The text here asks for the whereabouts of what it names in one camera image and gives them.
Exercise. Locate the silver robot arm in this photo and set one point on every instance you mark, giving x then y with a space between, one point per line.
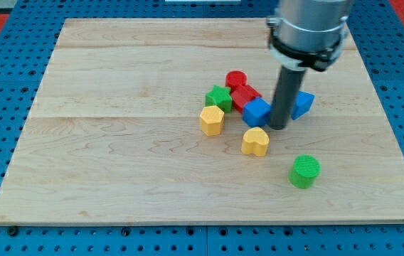
308 33

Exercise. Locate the yellow hexagon block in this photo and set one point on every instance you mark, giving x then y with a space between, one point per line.
211 120

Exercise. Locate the green star block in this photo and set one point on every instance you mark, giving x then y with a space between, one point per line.
220 97

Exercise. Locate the red cube block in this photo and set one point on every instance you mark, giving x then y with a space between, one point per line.
242 95

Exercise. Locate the yellow heart block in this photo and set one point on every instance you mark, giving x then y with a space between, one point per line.
255 141

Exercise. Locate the blue cube block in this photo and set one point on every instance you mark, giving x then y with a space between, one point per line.
256 113

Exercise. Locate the red cylinder block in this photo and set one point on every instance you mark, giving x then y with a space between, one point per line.
235 79

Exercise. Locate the wooden board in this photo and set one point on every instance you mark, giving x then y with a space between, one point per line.
113 136

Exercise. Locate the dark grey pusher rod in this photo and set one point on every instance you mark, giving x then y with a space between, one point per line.
287 88

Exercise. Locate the blue triangle block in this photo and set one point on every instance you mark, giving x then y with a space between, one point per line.
302 104

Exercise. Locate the green cylinder block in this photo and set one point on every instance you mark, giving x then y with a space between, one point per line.
304 171

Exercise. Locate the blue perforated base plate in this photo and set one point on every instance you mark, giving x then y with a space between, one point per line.
26 44

